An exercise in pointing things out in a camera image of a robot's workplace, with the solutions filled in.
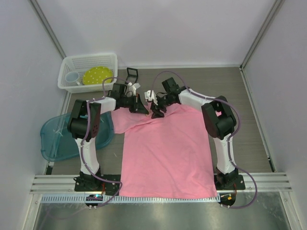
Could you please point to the light blue mug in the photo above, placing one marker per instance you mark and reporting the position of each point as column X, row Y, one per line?
column 73, row 77

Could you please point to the white plastic basket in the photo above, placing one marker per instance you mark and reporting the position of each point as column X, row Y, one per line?
column 83, row 63

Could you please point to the pink t-shirt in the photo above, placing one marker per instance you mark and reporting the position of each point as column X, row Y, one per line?
column 167, row 157

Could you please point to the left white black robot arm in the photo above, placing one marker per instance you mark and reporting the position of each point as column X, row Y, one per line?
column 84, row 124

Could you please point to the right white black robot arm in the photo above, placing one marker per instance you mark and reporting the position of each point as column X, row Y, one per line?
column 219, row 122

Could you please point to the white slotted cable duct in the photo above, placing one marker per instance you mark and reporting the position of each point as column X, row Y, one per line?
column 94, row 199

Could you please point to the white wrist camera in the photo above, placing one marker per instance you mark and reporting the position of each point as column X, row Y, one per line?
column 150, row 97
column 132, row 88

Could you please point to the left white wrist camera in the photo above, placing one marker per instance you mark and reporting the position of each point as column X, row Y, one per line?
column 132, row 88

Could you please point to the teal transparent plastic bin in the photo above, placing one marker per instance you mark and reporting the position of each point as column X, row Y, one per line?
column 57, row 143

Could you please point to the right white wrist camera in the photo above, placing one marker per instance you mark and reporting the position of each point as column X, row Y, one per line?
column 150, row 97

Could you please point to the black brooch box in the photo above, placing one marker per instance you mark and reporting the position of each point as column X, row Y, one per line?
column 132, row 75

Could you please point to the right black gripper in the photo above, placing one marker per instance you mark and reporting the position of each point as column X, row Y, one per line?
column 156, row 114

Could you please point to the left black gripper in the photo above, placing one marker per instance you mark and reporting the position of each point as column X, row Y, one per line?
column 137, row 106

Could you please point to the yellow-green dotted plate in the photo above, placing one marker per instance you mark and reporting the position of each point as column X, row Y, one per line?
column 96, row 75

